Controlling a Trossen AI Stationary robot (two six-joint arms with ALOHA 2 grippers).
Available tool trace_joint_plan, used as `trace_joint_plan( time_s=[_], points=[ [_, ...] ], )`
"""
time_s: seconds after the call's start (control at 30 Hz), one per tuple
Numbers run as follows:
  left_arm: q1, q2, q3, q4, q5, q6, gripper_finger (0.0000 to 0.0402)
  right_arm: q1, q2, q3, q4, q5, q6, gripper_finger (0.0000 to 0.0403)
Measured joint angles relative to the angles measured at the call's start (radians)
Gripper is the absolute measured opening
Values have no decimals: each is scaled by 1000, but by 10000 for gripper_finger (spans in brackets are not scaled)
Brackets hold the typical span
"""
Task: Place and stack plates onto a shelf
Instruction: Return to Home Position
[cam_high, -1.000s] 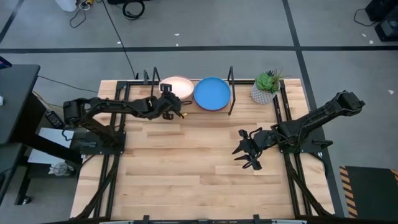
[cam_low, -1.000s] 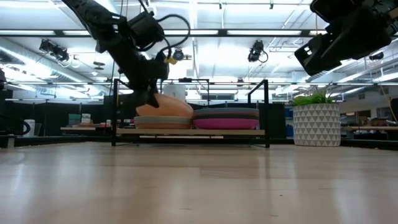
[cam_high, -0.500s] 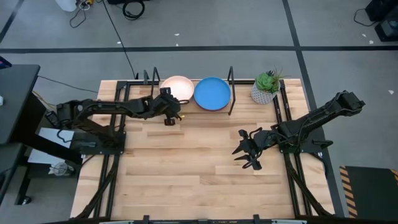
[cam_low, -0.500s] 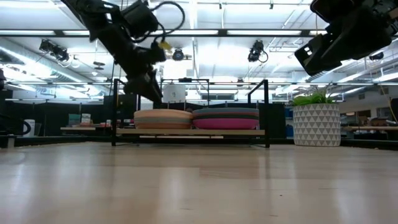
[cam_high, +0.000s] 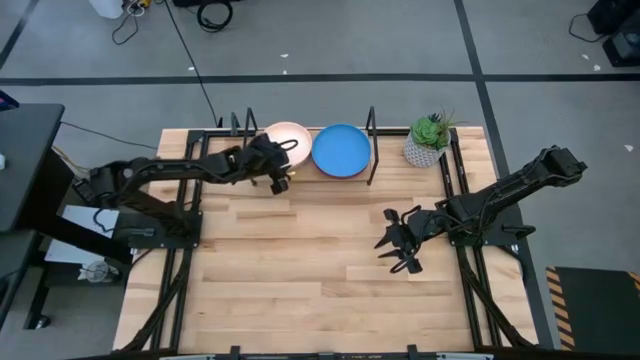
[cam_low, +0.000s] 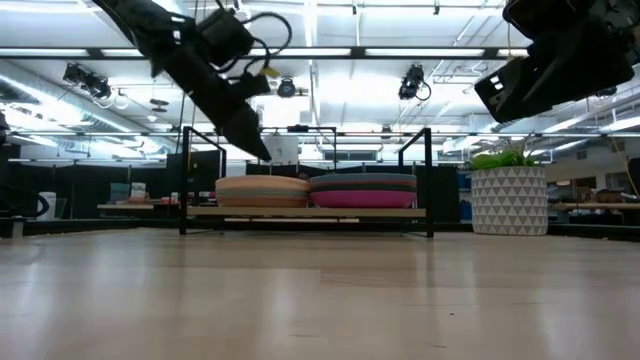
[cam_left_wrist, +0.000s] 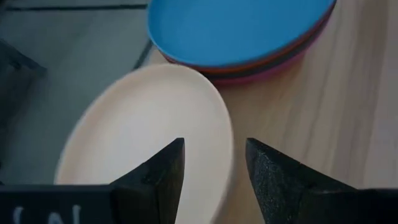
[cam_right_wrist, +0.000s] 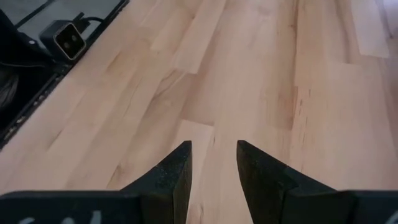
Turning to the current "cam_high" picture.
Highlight green succulent plant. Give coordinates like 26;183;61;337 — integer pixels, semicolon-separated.
408;107;464;151

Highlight white sheet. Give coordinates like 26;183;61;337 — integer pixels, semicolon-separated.
44;204;134;266

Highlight white bin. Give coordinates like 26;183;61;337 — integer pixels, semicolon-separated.
88;0;125;20

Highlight long black floor cable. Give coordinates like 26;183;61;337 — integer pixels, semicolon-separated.
163;0;224;129

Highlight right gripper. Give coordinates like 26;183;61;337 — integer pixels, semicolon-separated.
373;208;445;276

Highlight thin black cable loop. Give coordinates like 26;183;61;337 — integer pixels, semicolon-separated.
110;4;147;46

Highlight black mat hazard stripes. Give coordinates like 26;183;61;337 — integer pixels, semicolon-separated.
544;265;640;352

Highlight black desk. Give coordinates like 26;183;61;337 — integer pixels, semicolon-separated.
0;103;134;331

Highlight black equipment case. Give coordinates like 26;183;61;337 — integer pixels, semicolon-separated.
587;0;640;69

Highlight clear plastic bag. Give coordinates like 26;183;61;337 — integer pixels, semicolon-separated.
78;259;122;284

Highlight black aluminium rig frame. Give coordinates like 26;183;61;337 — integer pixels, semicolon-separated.
113;127;540;360

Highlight black wire dish rack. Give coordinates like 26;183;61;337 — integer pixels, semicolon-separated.
217;105;381;187

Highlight peach plate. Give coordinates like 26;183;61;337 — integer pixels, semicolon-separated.
263;121;314;170

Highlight coiled black cable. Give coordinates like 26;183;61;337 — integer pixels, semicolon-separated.
196;0;234;34

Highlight blue plate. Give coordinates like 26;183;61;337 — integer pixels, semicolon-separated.
310;123;373;179

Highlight white geometric plant pot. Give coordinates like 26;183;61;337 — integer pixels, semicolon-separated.
402;130;446;169

